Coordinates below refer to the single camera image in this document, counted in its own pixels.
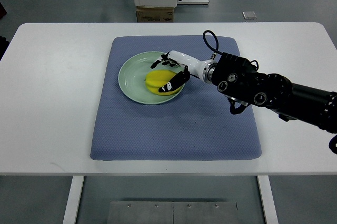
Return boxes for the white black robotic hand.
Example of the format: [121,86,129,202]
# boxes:
[150,50,217,95]

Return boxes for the yellow starfruit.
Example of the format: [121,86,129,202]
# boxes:
[145,69,183,96]

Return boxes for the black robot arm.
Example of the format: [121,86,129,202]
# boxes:
[206,53,336,134]

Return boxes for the grey floor plate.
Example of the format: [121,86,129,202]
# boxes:
[242,11,257,20]

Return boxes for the light green plate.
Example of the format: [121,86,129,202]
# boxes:
[118,52,183,105]

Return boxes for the blue textured mat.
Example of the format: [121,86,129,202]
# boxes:
[90,35,262,160]

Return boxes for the cardboard box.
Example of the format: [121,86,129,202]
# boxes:
[136,7,174,23]

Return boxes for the white right table leg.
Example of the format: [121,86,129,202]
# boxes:
[257,176,279,224]

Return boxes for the white table leg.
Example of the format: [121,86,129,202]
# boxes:
[257,176,279,224]
[63,176,84,224]

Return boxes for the white left table leg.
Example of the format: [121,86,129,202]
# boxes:
[63,176,84,224]

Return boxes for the black cable loop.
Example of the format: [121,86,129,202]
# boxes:
[202,29,223,59]

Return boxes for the white floor rail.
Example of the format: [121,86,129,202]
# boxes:
[177,0,209,5]

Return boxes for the metal base plate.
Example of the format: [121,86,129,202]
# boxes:
[107,201,240,223]

